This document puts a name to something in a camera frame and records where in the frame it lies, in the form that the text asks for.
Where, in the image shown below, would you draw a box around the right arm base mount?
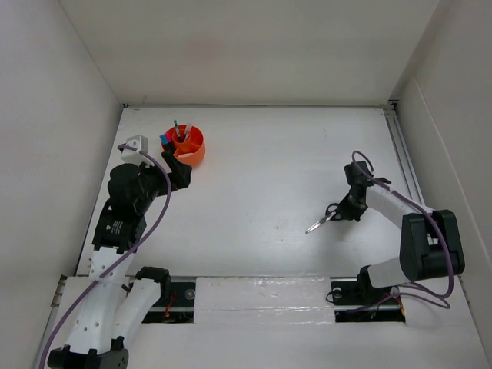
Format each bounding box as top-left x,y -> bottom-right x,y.
325,267 -> 406,323

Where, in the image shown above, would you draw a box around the green clear refill pen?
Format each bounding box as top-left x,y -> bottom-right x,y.
173,120 -> 181,141

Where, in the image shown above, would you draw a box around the black handled scissors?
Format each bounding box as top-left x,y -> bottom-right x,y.
305,203 -> 342,234

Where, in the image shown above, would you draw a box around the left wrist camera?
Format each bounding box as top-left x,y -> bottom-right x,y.
120,135 -> 152,166

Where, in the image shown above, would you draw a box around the pink thin pen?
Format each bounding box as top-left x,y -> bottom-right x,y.
185,123 -> 193,141

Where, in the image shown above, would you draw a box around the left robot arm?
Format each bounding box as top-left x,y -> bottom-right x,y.
39,145 -> 192,368

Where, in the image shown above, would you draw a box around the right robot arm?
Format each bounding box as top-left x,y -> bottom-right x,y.
331,161 -> 465,303

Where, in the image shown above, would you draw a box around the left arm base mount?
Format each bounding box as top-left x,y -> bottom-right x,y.
142,279 -> 196,324

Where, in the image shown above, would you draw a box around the orange round organizer container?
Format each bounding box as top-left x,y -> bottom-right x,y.
162,125 -> 206,168

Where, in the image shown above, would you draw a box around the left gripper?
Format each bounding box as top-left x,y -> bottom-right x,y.
135,151 -> 191,213

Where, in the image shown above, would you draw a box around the blue cap black highlighter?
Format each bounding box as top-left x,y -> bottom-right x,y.
159,133 -> 174,151

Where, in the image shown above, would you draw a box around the aluminium rail right edge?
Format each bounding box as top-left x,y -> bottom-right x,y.
383,100 -> 425,205

